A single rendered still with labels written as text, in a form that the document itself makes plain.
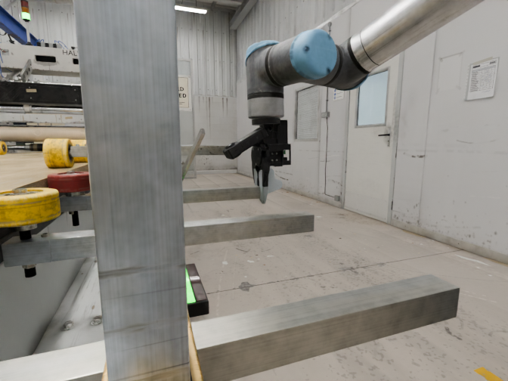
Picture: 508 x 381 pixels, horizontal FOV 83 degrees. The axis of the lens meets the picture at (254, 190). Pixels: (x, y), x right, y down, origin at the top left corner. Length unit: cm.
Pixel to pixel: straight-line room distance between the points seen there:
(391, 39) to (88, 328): 80
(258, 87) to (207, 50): 913
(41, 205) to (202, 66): 930
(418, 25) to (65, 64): 306
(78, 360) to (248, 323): 11
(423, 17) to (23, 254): 72
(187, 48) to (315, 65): 914
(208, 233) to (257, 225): 8
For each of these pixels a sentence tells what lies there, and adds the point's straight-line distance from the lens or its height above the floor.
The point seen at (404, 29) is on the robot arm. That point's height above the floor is 118.
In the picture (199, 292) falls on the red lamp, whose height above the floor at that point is 70.
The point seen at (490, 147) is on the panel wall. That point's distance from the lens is 314.
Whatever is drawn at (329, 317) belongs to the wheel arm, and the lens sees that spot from 24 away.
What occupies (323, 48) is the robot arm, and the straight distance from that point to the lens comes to 64.
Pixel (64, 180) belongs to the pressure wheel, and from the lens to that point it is 67.
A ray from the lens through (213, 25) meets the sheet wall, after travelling 1009.
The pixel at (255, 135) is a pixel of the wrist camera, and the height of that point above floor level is 99.
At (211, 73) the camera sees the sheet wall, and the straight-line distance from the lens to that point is 965.
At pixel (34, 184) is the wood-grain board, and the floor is 90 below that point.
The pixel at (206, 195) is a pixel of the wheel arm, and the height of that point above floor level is 85.
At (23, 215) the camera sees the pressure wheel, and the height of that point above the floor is 89.
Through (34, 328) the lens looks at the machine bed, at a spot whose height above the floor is 65.
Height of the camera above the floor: 97
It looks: 9 degrees down
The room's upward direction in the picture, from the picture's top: straight up
